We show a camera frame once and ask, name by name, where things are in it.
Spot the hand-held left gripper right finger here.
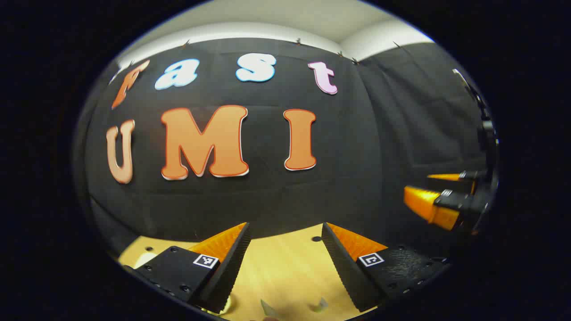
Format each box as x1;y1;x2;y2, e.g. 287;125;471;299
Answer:
321;222;451;313

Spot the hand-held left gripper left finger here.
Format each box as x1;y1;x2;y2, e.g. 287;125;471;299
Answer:
121;222;251;315

